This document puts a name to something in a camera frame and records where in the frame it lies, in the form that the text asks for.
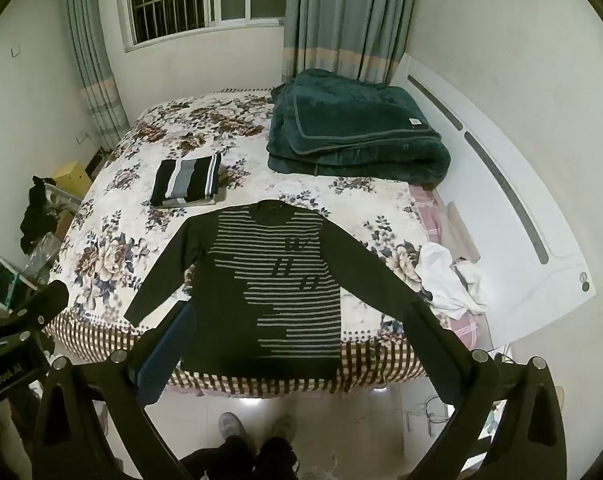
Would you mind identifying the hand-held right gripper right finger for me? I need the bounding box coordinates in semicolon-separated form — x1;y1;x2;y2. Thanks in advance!
403;302;568;480

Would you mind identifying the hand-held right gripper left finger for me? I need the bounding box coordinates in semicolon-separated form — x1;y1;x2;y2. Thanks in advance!
34;301;194;480

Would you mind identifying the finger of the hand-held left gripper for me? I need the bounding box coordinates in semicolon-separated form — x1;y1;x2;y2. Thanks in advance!
0;280;70;335

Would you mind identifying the black striped sweater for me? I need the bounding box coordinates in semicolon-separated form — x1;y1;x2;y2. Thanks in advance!
124;199;428;394

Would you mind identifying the clear plastic bag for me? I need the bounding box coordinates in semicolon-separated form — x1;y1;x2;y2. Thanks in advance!
24;232;64;281

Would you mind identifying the white crumpled cloth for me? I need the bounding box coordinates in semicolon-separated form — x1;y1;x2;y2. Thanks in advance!
415;242;488;317

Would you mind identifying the black garment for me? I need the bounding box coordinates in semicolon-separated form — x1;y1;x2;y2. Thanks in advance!
20;175;58;254

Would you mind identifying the person's left shoe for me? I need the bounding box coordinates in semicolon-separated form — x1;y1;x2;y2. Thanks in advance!
218;412;250;445

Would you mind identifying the person's shoe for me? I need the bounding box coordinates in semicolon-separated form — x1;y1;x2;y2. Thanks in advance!
218;412;250;445
270;414;298;442

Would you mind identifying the floral bed sheet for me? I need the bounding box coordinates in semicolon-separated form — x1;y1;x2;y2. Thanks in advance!
44;87;487;399

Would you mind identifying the white plastic bin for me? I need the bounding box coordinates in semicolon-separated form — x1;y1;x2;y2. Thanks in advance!
44;182;85;217

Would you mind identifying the yellow box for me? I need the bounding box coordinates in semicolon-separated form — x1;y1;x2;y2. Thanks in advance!
54;160;93;197

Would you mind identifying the pink checked pillow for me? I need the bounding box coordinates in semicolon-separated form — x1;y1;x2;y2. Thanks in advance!
409;184;482;349

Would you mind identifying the person's right shoe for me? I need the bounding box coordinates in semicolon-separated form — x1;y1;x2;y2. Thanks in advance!
270;414;298;442

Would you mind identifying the folded grey garment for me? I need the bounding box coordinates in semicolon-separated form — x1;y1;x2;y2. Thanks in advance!
154;194;218;210

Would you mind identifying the person's right leg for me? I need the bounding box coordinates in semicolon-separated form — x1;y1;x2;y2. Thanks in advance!
255;437;300;480

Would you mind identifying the folded striped sweater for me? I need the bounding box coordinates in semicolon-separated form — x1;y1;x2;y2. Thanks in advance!
150;154;222;207

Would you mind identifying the white headboard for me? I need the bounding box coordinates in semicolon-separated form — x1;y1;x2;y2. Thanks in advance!
391;52;598;352

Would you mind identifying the green blanket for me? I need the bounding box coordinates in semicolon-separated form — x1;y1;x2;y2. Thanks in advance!
266;68;452;189

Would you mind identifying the grey-green curtain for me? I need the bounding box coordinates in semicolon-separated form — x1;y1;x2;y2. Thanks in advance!
61;0;130;149
281;0;422;86

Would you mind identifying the barred window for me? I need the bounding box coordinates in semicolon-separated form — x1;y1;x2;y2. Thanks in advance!
114;0;295;54

